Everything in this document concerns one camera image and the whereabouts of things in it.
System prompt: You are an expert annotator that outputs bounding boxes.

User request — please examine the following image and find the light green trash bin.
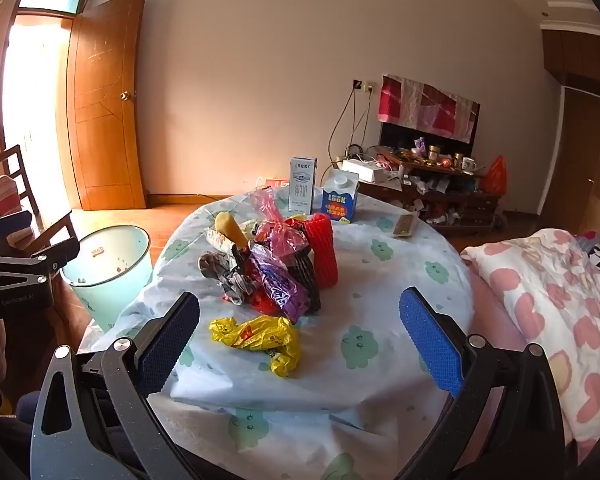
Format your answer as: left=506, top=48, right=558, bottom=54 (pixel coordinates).
left=60, top=225, right=152, bottom=334

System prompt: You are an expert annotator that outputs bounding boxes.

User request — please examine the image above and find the yellow plastic wrapper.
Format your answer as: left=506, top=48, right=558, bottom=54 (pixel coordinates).
left=209, top=315, right=302, bottom=379

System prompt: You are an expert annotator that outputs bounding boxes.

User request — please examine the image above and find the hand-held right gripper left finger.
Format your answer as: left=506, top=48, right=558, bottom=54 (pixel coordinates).
left=30, top=290, right=201, bottom=480

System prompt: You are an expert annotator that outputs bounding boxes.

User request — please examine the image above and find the wooden door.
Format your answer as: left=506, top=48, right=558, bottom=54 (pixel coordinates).
left=66, top=0, right=149, bottom=211

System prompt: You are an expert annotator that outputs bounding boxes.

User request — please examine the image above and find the pink plastic bag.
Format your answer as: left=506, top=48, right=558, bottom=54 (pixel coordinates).
left=250, top=186, right=312, bottom=262

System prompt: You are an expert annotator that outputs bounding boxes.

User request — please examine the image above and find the black television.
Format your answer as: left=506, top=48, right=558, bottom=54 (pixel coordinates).
left=378, top=121, right=476, bottom=162

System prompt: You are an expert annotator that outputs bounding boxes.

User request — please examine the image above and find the dark wooden chair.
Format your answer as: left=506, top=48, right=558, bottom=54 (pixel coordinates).
left=0, top=144, right=79, bottom=261

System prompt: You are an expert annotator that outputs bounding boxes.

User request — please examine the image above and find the tall white milk carton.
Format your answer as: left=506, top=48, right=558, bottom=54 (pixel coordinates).
left=288, top=156, right=320, bottom=215

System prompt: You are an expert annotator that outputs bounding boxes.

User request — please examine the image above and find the red patterned cloth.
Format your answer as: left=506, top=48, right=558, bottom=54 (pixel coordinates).
left=377, top=74, right=481, bottom=144

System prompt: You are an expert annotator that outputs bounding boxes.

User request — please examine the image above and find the brown flat rectangular object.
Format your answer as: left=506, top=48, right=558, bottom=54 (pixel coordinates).
left=393, top=214, right=419, bottom=239

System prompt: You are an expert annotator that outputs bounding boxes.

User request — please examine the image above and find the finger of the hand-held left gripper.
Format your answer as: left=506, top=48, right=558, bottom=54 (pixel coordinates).
left=0, top=236, right=81, bottom=287
left=0, top=209, right=34, bottom=257

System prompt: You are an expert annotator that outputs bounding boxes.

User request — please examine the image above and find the grey power cable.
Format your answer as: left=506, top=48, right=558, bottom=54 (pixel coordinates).
left=328, top=87, right=376, bottom=162

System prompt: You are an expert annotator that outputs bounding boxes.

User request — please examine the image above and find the white flat box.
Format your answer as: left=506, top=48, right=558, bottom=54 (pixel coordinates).
left=341, top=158, right=396, bottom=184

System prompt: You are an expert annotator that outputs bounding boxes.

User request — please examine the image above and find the wooden wardrobe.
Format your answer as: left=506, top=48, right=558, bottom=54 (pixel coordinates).
left=542, top=30, right=600, bottom=247

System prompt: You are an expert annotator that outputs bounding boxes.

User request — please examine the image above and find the red plastic bag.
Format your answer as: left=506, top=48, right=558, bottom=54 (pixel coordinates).
left=481, top=155, right=508, bottom=195

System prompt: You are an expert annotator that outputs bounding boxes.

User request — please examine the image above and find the pink floral blanket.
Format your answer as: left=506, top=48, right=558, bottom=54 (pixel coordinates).
left=460, top=228, right=600, bottom=444

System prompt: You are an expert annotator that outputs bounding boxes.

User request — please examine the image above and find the yellow sponge piece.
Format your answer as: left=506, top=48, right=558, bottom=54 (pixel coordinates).
left=214, top=211, right=251, bottom=250

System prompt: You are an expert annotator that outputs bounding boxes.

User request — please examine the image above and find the purple snack wrapper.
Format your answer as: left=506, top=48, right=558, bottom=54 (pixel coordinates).
left=250, top=254, right=311, bottom=324

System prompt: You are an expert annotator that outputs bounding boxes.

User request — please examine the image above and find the cluttered wooden cabinet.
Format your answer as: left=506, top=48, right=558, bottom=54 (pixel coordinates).
left=330, top=149, right=504, bottom=237

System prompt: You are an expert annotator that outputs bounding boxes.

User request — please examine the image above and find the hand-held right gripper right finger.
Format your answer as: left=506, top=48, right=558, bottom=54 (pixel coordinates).
left=399, top=286, right=566, bottom=480

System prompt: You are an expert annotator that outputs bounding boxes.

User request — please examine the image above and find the red foam net sleeve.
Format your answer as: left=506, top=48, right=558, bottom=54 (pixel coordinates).
left=300, top=212, right=340, bottom=290

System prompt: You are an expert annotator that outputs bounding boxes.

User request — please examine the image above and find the black foam net sleeve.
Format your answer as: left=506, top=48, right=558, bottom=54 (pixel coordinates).
left=289, top=254, right=323, bottom=312

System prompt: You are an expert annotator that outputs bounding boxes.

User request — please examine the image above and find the cloud print white tablecloth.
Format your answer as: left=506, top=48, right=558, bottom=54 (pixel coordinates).
left=77, top=187, right=477, bottom=480

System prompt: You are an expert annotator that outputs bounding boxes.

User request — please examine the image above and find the blue and white carton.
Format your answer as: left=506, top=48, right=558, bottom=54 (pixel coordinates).
left=321, top=169, right=361, bottom=224

